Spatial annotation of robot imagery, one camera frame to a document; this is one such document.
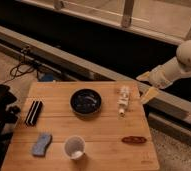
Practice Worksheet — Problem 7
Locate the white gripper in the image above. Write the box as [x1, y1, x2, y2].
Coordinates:
[136, 64, 174, 105]

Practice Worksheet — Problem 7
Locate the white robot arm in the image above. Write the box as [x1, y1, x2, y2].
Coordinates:
[136, 40, 191, 101]

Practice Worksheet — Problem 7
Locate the white plastic bottle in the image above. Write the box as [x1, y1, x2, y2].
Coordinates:
[118, 86, 130, 117]

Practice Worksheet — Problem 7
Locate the black round bowl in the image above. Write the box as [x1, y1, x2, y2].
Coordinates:
[70, 89, 102, 116]

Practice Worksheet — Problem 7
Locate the blue object on floor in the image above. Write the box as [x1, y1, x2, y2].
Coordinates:
[38, 74, 55, 82]

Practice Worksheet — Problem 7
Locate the black white striped box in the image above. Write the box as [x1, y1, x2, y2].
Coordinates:
[24, 101, 43, 126]

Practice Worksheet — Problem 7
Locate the blue sponge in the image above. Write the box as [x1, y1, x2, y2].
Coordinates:
[31, 133, 52, 157]

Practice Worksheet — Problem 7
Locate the black cable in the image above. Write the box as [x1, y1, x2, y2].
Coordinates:
[2, 46, 43, 84]

